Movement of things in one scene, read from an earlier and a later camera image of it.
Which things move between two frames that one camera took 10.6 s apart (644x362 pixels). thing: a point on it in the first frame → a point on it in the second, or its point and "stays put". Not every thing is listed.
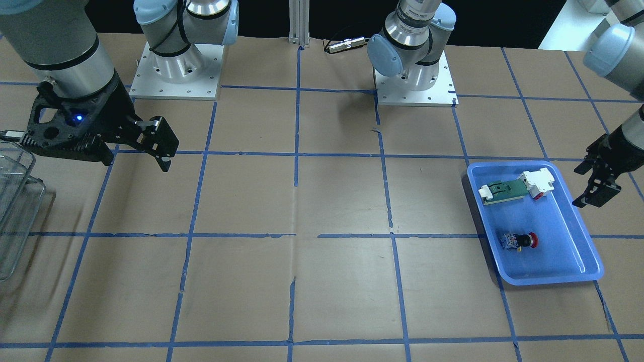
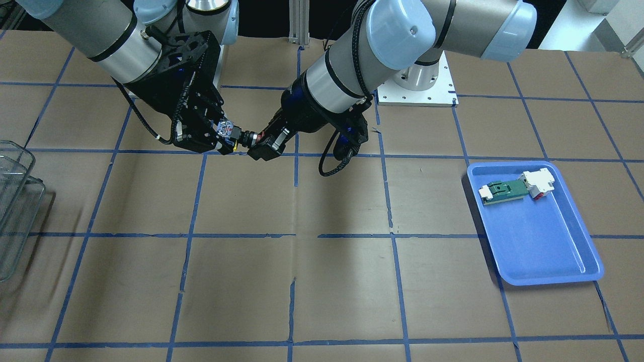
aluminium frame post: x=299 y=22 stays put
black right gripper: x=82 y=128 → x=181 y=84
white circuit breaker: x=538 y=182 stays put
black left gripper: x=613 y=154 → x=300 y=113
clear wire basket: x=21 y=193 stays put
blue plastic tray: x=566 y=250 stays put
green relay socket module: x=498 y=190 stays put
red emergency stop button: x=515 y=241 → x=226 y=129
